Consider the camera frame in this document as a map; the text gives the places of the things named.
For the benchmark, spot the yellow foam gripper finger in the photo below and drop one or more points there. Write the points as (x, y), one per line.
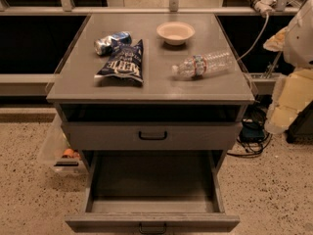
(291, 95)
(277, 41)

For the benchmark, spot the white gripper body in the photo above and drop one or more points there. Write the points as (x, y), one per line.
(299, 41)

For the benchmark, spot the clear plastic water bottle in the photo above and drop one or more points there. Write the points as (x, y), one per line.
(201, 65)

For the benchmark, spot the grey drawer cabinet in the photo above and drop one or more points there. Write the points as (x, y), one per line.
(81, 96)

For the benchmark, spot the grey open lower drawer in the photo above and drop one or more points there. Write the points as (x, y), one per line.
(152, 193)

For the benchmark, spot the grey upper closed drawer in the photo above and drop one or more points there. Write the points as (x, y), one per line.
(179, 136)

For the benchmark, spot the metal diagonal rod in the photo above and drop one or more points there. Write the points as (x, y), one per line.
(272, 66)

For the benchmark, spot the white power strip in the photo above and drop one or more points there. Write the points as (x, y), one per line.
(263, 7)

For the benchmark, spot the white paper bowl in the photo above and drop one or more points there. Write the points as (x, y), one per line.
(175, 33)

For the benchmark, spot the blue chip bag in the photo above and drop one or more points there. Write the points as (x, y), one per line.
(125, 62)

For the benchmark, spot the crushed blue soda can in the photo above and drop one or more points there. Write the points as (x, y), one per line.
(103, 46)

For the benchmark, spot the orange object in bin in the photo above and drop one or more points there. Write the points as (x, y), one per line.
(71, 154)

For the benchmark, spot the clear plastic storage bin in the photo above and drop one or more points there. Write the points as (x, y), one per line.
(52, 152)

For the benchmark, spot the metal window rail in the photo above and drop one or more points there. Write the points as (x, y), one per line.
(130, 9)

